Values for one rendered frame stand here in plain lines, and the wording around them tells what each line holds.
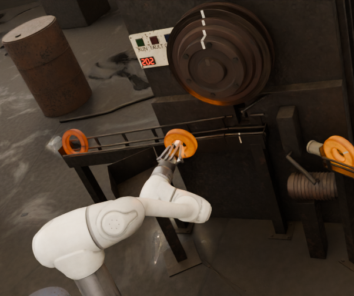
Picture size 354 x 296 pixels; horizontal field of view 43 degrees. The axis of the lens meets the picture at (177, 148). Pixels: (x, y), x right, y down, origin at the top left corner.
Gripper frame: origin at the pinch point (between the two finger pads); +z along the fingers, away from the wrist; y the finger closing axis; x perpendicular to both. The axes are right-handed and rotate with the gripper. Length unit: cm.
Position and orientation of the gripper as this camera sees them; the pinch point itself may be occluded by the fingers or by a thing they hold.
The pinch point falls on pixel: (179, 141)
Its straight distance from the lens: 206.9
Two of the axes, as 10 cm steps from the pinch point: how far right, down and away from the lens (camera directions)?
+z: 3.2, -6.7, 6.7
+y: 8.9, -0.4, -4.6
